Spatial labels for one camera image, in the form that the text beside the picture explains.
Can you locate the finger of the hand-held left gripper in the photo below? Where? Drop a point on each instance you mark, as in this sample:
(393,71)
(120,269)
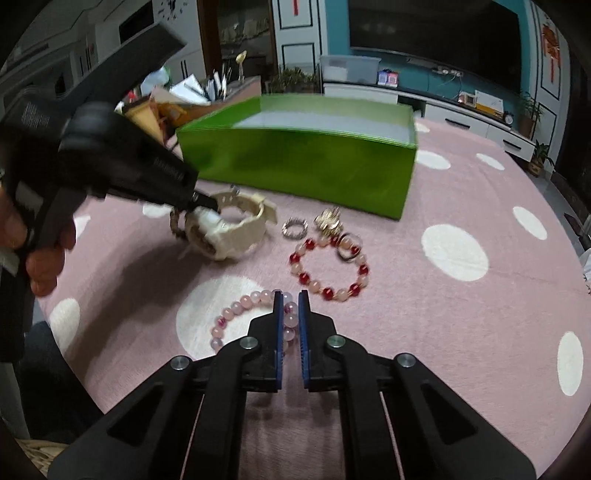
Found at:
(205,201)

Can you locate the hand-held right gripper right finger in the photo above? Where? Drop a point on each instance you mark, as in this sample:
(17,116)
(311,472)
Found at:
(304,341)

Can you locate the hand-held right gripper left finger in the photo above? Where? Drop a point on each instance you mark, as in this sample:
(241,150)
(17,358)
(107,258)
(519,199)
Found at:
(278,332)

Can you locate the cream wrist watch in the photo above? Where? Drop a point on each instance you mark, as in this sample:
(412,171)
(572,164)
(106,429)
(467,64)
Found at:
(240,230)

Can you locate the green cardboard box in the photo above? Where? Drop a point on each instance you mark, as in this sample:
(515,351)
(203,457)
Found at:
(300,161)

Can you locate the person's left hand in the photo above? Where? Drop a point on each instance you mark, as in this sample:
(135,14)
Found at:
(44,274)

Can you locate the yellow carton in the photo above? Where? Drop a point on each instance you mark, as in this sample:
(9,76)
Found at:
(141,117)

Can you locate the orange snack packet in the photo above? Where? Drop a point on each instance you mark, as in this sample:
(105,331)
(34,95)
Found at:
(175,113)

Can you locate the white and green plastic bag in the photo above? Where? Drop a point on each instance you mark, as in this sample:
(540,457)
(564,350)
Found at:
(157,76)

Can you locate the holder with papers and pens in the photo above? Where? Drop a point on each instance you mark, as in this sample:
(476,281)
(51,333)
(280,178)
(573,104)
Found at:
(198,87)

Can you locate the gold brooch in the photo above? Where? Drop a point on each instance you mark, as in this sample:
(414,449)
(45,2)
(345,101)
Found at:
(328,220)

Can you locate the gold figurine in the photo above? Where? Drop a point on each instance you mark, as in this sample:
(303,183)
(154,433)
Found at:
(241,62)

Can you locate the bushy green potted plant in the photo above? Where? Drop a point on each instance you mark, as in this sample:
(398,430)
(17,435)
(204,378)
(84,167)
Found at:
(293,81)

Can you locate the pink polka-dot tablecloth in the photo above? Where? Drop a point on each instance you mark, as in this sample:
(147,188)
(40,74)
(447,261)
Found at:
(461,346)

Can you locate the clear plastic storage bin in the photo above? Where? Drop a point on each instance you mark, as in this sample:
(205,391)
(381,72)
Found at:
(348,69)

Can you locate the colourful small box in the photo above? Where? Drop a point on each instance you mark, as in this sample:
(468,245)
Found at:
(388,78)

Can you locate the person's dark trousers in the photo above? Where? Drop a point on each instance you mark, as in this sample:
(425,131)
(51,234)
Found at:
(60,383)

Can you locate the white television cabinet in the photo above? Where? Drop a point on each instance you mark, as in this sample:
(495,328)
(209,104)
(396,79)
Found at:
(461,115)

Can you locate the wicker chair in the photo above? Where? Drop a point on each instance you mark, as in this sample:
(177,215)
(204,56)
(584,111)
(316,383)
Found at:
(39,461)

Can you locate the black television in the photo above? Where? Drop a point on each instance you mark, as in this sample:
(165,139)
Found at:
(438,32)

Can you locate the white and yellow box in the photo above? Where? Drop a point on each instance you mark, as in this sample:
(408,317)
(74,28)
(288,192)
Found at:
(487,101)

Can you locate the small potted plant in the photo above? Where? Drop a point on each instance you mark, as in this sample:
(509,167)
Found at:
(541,157)

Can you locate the small alarm clock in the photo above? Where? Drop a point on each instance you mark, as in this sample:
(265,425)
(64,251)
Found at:
(508,118)

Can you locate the tall potted plant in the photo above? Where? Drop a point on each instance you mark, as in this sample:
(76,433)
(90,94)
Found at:
(526,110)

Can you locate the black wall clock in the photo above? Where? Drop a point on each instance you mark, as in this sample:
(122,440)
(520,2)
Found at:
(168,8)

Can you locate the red wall ornament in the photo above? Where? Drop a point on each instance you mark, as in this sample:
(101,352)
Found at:
(550,46)

